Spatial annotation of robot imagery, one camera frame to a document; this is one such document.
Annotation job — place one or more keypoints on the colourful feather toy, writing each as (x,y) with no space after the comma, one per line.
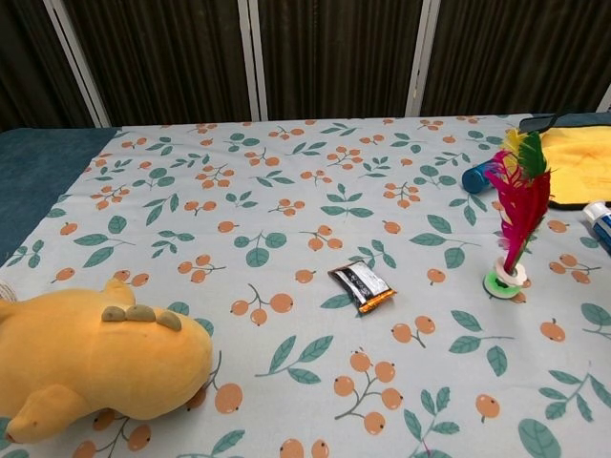
(518,205)

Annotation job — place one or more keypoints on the floral tablecloth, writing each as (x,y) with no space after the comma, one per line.
(286,191)

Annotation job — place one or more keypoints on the dark folding screen panel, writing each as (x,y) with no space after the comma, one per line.
(167,57)
(334,57)
(28,62)
(515,52)

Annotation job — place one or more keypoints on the blue small tube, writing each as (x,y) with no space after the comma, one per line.
(475,177)

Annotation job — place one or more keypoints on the yellow plush toy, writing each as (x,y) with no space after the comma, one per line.
(95,362)

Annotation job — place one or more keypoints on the yellow microfiber cloth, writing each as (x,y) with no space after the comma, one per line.
(577,157)

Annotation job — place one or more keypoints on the white blue toothpaste tube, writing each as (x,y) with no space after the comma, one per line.
(599,219)

